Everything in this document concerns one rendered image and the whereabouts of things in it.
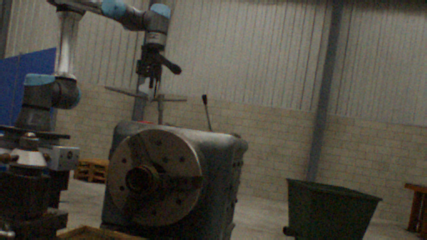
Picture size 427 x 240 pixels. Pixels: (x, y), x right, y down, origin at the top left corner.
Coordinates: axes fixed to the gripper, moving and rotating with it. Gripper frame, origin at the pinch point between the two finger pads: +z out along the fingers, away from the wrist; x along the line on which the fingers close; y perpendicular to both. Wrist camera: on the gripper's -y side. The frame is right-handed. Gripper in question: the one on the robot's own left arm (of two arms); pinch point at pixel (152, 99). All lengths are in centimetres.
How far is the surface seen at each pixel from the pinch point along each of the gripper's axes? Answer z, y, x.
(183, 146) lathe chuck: 15.2, -20.3, 23.5
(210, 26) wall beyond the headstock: -304, 204, -979
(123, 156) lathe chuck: 21.4, -1.3, 23.5
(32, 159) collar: 21, -7, 82
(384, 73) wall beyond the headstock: -227, -254, -995
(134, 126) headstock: 11.0, 3.2, 6.2
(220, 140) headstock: 11.5, -29.0, 6.7
